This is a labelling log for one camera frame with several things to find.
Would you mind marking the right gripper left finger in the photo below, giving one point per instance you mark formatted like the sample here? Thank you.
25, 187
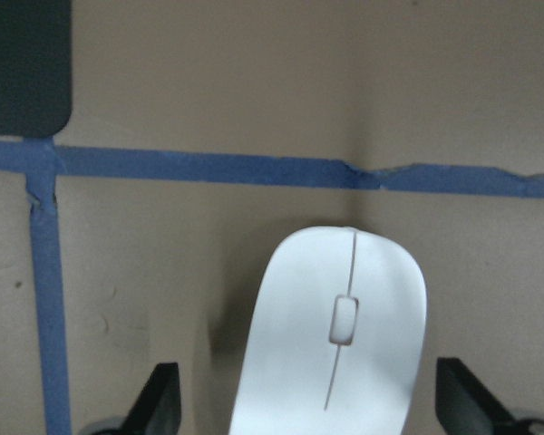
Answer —
157, 410

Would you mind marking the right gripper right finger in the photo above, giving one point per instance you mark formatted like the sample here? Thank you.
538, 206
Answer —
464, 406

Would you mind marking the white computer mouse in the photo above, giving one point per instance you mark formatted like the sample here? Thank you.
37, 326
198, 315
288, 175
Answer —
336, 337

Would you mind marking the black mousepad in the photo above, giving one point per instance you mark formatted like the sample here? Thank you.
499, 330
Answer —
35, 67

